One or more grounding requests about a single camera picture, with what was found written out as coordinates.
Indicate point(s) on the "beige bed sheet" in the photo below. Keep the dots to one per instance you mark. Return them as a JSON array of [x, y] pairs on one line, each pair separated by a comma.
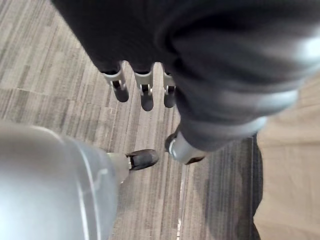
[[292, 162]]

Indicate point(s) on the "dark robot left foot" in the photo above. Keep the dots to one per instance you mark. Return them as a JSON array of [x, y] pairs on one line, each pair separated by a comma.
[[145, 160]]

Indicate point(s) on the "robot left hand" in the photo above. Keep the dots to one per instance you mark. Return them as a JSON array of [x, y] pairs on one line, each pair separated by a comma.
[[200, 62]]

